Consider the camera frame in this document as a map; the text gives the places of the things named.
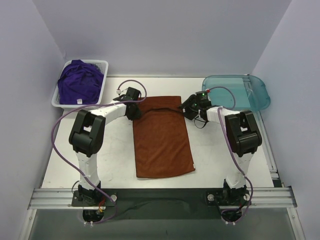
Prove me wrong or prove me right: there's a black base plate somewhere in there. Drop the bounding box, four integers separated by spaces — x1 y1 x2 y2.
82 188 251 222

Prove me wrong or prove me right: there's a purple cable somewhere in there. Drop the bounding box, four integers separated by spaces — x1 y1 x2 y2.
206 85 256 223
51 79 148 224

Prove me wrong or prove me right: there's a purple cloth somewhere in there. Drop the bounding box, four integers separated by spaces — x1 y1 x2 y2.
57 59 104 105

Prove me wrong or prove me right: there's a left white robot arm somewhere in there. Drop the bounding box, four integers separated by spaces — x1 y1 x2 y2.
69 87 142 203

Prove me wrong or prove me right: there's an aluminium frame rail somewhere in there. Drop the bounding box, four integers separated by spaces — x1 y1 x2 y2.
28 187 297 210

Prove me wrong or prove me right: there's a brown towel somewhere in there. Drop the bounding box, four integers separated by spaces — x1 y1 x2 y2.
133 96 195 179

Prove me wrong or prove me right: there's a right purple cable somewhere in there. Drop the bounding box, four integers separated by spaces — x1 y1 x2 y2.
206 85 256 223

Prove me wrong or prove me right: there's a blue transparent plastic bin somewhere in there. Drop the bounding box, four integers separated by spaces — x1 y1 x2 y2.
202 75 271 112

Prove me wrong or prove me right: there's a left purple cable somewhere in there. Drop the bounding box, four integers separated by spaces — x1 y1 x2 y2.
51 79 148 224

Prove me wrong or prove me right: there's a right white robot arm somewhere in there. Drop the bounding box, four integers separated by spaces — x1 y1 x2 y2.
178 90 262 200

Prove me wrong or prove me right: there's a white plastic basket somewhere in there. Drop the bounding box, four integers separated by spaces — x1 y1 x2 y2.
51 59 109 109

